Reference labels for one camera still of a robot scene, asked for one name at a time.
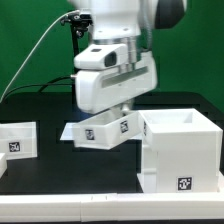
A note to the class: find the white front rail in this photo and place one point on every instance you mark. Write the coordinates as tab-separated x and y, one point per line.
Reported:
111	207

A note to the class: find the white drawer box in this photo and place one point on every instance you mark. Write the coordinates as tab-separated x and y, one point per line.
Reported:
105	130
18	140

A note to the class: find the white left rail piece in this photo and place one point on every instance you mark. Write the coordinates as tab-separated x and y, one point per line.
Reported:
3	164

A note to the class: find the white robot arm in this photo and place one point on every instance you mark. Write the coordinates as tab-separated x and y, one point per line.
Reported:
122	21

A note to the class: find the black camera stand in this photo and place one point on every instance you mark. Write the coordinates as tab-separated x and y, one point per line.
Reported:
79	24

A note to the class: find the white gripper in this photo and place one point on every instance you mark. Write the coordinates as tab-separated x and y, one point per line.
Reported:
106	78

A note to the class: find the large white drawer cabinet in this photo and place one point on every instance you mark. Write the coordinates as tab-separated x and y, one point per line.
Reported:
180	152

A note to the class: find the white marker sheet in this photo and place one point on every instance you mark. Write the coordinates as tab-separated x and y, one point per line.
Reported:
68	132

